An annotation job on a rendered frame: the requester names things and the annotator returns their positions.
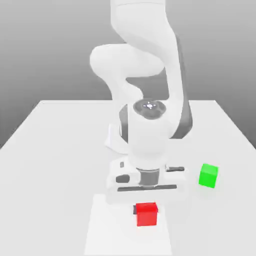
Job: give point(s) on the small red cube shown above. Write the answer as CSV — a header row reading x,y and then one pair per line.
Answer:
x,y
147,217

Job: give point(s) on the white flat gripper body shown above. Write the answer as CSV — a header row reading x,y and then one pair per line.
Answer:
x,y
147,195

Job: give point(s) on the small green cube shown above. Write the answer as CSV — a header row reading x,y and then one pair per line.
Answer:
x,y
208,177

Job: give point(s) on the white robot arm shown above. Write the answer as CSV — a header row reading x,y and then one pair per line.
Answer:
x,y
148,136

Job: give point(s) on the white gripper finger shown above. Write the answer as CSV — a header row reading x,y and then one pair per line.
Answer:
x,y
135,210

